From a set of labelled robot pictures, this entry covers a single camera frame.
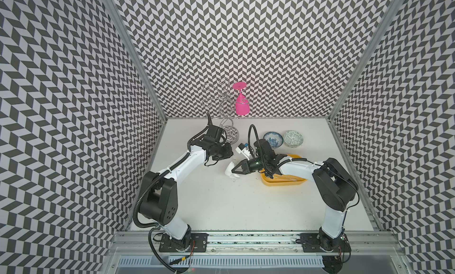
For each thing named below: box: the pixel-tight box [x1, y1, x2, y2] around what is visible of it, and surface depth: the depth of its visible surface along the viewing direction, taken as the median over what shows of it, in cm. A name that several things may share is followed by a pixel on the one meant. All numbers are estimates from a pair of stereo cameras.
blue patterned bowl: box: [263, 131, 284, 149], surface depth 107 cm
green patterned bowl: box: [283, 130, 304, 149], surface depth 107 cm
